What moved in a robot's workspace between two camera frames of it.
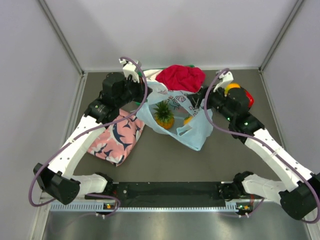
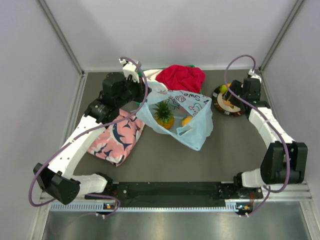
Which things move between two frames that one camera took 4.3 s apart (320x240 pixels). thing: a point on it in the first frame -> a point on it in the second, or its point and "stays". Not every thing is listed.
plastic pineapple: x=164 y=116 stays
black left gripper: x=140 y=87 stays
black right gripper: x=196 y=98 -> x=235 y=86
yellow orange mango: x=187 y=119 stays
